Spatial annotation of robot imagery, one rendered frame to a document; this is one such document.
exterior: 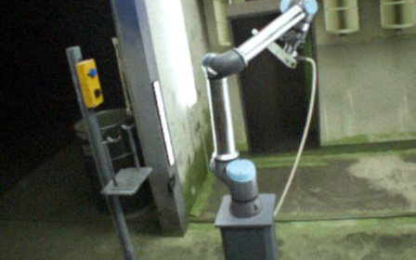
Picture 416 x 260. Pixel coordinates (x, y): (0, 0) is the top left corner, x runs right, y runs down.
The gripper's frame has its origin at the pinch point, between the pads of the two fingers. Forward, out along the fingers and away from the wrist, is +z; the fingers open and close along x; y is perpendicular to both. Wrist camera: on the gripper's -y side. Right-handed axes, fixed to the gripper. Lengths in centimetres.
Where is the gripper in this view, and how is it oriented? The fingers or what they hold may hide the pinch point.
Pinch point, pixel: (285, 57)
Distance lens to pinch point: 238.0
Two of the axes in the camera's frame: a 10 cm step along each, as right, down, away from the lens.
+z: -2.8, 8.1, 5.2
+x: -3.9, -5.9, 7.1
